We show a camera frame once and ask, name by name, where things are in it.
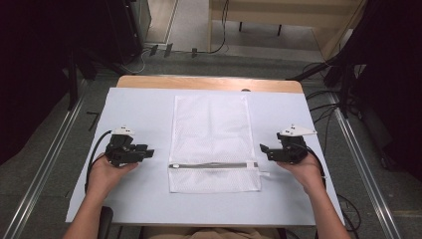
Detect person's left hand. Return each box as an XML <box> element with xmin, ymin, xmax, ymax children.
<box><xmin>86</xmin><ymin>153</ymin><xmax>139</xmax><ymax>199</ymax></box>

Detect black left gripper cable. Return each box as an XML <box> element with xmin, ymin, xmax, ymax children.
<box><xmin>84</xmin><ymin>129</ymin><xmax>113</xmax><ymax>194</ymax></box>

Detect white table cover sheet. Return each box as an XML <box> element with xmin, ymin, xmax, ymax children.
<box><xmin>65</xmin><ymin>87</ymin><xmax>345</xmax><ymax>227</ymax></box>

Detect black chair armrest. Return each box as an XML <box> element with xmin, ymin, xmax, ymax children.
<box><xmin>97</xmin><ymin>205</ymin><xmax>114</xmax><ymax>239</ymax></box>

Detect black curtain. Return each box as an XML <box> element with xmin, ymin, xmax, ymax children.
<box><xmin>0</xmin><ymin>0</ymin><xmax>147</xmax><ymax>166</ymax></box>
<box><xmin>322</xmin><ymin>0</ymin><xmax>422</xmax><ymax>182</ymax></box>

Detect person's beige pants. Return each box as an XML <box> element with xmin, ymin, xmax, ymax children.
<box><xmin>141</xmin><ymin>226</ymin><xmax>284</xmax><ymax>239</ymax></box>

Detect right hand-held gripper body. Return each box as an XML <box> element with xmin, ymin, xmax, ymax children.
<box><xmin>276</xmin><ymin>123</ymin><xmax>317</xmax><ymax>164</ymax></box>

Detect person's right hand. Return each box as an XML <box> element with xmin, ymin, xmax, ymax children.
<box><xmin>277</xmin><ymin>151</ymin><xmax>325</xmax><ymax>196</ymax></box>

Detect metal floor rail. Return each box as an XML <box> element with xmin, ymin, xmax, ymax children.
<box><xmin>326</xmin><ymin>91</ymin><xmax>403</xmax><ymax>239</ymax></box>
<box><xmin>2</xmin><ymin>79</ymin><xmax>90</xmax><ymax>239</ymax></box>

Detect white mesh laundry bag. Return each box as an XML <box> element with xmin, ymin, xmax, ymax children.
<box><xmin>167</xmin><ymin>94</ymin><xmax>271</xmax><ymax>194</ymax></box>

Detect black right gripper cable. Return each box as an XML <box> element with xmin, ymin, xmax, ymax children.
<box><xmin>306</xmin><ymin>144</ymin><xmax>328</xmax><ymax>191</ymax></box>

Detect light wooden bench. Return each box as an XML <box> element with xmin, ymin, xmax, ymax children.
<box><xmin>207</xmin><ymin>0</ymin><xmax>368</xmax><ymax>62</ymax></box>

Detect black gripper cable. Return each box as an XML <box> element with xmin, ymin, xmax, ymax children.
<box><xmin>306</xmin><ymin>144</ymin><xmax>328</xmax><ymax>191</ymax></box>
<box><xmin>84</xmin><ymin>129</ymin><xmax>113</xmax><ymax>194</ymax></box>

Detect wooden table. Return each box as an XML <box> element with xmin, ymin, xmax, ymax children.
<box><xmin>115</xmin><ymin>75</ymin><xmax>304</xmax><ymax>95</ymax></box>

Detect black floor cables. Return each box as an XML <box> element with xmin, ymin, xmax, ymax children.
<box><xmin>302</xmin><ymin>61</ymin><xmax>346</xmax><ymax>157</ymax></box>

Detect black hanging cable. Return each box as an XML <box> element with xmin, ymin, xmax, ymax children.
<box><xmin>195</xmin><ymin>0</ymin><xmax>231</xmax><ymax>56</ymax></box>

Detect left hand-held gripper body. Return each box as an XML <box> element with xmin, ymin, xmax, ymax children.
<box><xmin>105</xmin><ymin>124</ymin><xmax>141</xmax><ymax>167</ymax></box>

